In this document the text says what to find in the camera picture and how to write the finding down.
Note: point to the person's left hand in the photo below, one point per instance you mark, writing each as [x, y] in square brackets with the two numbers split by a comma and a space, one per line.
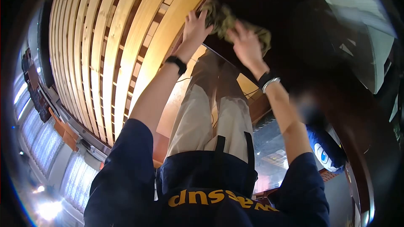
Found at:
[193, 34]

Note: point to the person's right hand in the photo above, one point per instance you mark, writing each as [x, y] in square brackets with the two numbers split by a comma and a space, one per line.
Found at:
[247, 49]

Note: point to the person's left thumb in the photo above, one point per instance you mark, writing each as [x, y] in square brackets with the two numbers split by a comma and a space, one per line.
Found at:
[208, 31]

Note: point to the person's right fingers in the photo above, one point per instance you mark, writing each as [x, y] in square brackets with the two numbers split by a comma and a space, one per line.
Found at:
[237, 33]

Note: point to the person's left fingers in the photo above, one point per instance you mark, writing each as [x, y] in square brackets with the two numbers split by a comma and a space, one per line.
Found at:
[195, 16]

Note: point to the olive green cloth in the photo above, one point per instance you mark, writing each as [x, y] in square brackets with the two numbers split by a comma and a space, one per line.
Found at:
[222, 19]

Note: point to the black wrist band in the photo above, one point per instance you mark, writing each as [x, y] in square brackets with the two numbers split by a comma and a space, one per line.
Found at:
[176, 62]
[264, 78]

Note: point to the dark wooden bed board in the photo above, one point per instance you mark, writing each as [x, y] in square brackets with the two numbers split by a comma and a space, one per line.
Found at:
[299, 22]

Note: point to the person's legs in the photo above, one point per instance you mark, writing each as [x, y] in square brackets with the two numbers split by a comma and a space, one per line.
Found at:
[195, 116]

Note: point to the blue pillow with eye print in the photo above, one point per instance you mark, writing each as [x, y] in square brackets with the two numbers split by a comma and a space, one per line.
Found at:
[325, 151]

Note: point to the person's body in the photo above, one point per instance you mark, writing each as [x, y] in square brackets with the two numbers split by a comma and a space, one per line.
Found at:
[202, 179]

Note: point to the row of bright windows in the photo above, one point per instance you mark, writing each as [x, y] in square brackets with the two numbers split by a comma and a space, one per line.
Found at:
[47, 145]

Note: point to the wooden slatted bed frame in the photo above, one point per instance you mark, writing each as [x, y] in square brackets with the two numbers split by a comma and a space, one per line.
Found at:
[126, 37]

